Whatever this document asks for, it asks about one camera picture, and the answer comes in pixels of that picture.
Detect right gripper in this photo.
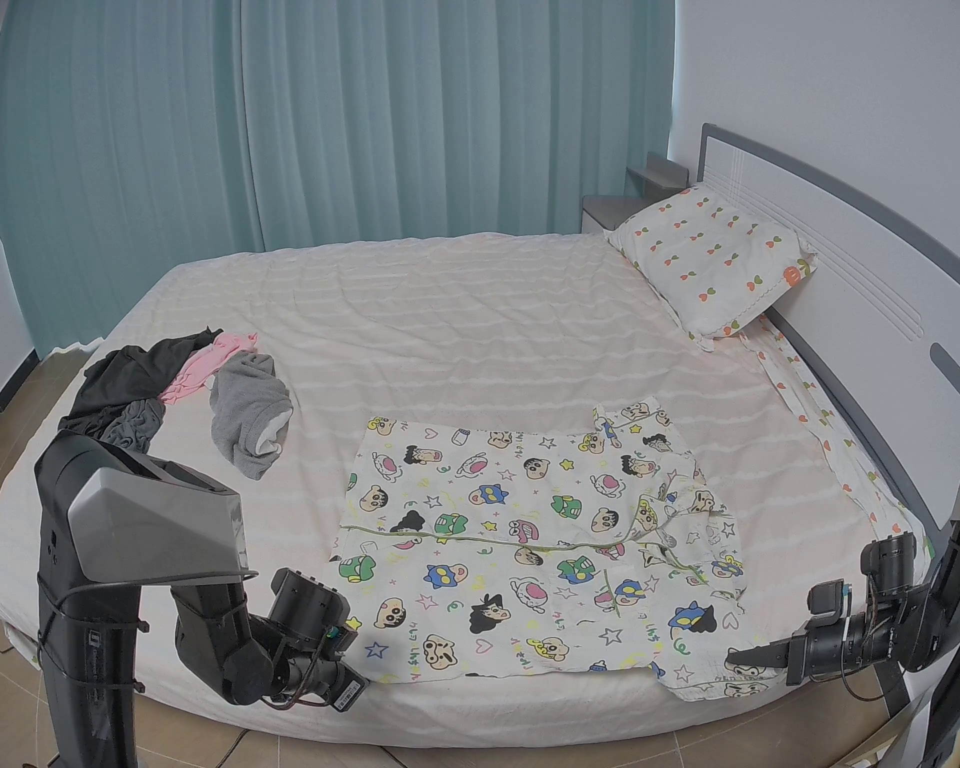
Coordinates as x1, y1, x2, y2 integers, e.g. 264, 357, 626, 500
726, 618, 864, 685

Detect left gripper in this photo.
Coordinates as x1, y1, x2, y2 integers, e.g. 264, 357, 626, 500
283, 651, 370, 714

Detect white printed pyjama top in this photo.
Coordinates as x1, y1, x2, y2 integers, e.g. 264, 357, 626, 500
327, 396, 751, 702

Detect grey sweatshirt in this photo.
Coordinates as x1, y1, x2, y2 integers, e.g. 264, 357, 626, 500
208, 351, 294, 481

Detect dark grey garment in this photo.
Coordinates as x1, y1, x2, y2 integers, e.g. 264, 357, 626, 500
101, 397, 166, 455

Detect pink garment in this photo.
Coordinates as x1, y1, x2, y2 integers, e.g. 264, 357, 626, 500
159, 328, 260, 406

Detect black garment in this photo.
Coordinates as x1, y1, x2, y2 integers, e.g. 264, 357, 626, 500
58, 327, 226, 436

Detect bed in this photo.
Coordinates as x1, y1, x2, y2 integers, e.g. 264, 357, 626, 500
0, 123, 960, 751

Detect white printed pillow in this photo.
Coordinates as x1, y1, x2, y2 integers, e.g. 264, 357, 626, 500
603, 182, 820, 352

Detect grey bedside table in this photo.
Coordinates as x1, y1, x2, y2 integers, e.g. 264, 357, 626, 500
581, 152, 691, 234

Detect blue-green curtain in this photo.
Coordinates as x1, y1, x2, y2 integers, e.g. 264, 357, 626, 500
240, 0, 680, 252
0, 0, 264, 357

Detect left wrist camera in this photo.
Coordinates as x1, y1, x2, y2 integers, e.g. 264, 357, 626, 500
324, 616, 363, 655

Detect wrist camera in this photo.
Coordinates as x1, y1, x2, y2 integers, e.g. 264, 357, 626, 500
808, 579, 854, 627
324, 616, 363, 655

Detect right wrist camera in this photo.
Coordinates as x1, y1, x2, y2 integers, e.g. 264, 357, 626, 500
808, 579, 854, 627

